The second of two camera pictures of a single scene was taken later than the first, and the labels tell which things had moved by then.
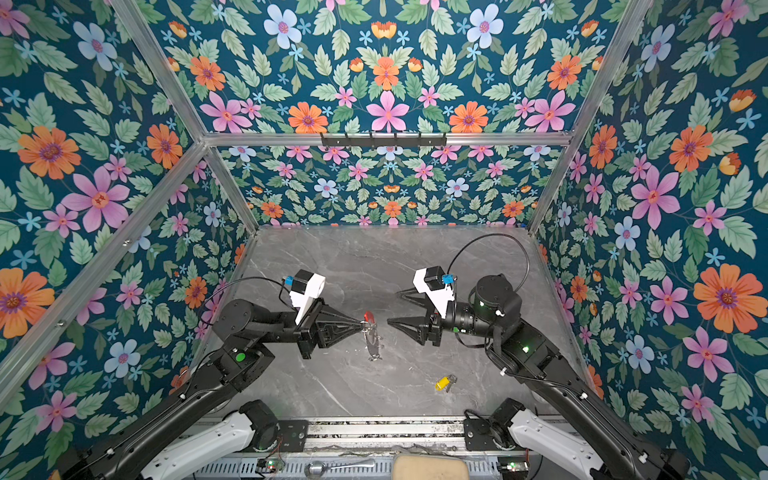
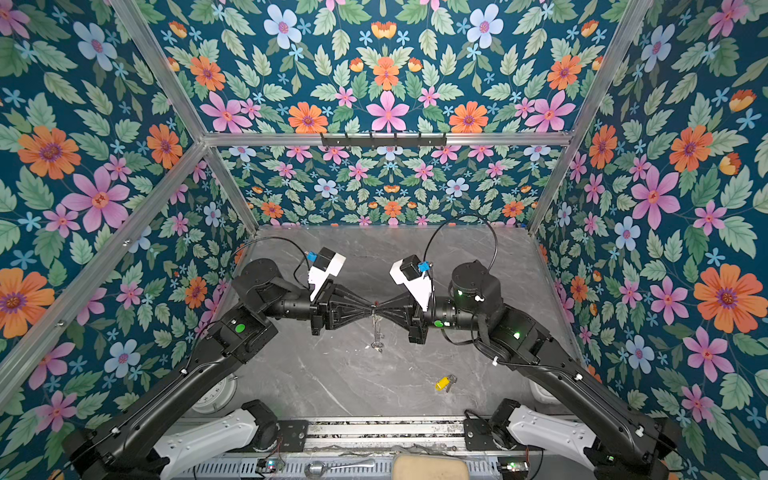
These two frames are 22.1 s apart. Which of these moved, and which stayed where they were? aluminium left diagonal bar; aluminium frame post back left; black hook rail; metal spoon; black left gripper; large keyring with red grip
Moved: black left gripper; large keyring with red grip
Stayed: aluminium left diagonal bar; metal spoon; aluminium frame post back left; black hook rail
